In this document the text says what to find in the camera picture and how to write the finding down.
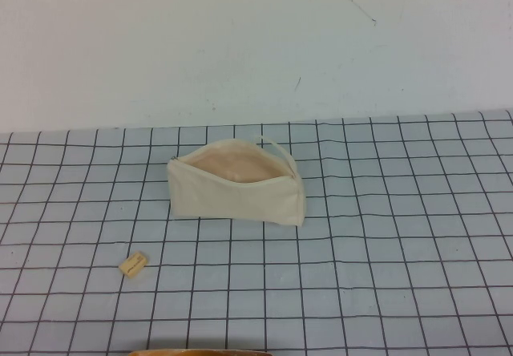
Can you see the orange-brown rounded object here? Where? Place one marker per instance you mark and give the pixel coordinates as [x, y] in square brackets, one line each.
[200, 353]

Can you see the small beige eraser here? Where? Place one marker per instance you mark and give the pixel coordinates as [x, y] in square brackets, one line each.
[133, 265]

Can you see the cream fabric pencil case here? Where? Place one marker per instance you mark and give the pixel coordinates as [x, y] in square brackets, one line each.
[224, 201]

